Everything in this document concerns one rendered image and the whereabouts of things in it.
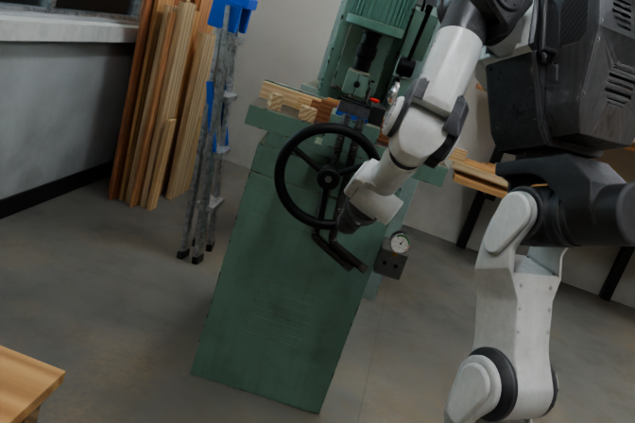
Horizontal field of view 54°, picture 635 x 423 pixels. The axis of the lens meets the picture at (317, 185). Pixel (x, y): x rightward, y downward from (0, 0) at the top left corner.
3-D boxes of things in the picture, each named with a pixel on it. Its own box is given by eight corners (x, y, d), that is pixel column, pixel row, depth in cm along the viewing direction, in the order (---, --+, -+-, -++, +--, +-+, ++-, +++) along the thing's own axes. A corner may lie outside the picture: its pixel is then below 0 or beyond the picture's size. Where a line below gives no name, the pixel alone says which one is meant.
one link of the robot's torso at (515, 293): (557, 431, 128) (604, 207, 126) (495, 435, 119) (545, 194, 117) (502, 398, 141) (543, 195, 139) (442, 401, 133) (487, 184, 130)
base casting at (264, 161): (248, 170, 185) (256, 141, 182) (273, 135, 240) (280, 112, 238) (393, 217, 185) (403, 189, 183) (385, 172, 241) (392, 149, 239)
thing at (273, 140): (265, 144, 182) (268, 131, 181) (273, 131, 203) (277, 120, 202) (395, 187, 183) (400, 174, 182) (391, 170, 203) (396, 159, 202)
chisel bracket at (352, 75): (339, 96, 189) (349, 69, 187) (340, 92, 202) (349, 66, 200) (363, 104, 189) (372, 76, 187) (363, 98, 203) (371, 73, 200)
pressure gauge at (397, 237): (384, 256, 182) (393, 230, 180) (384, 251, 185) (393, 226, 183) (404, 262, 182) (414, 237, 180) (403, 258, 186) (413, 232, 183)
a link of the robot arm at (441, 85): (461, 148, 108) (501, 45, 115) (394, 116, 108) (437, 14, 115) (437, 168, 119) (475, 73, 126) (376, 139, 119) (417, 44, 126)
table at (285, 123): (236, 128, 172) (242, 108, 170) (254, 112, 201) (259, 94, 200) (447, 196, 173) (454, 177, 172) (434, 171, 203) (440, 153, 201)
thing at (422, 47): (399, 54, 206) (415, 8, 202) (397, 53, 215) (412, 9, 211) (423, 62, 206) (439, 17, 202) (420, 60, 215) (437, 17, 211)
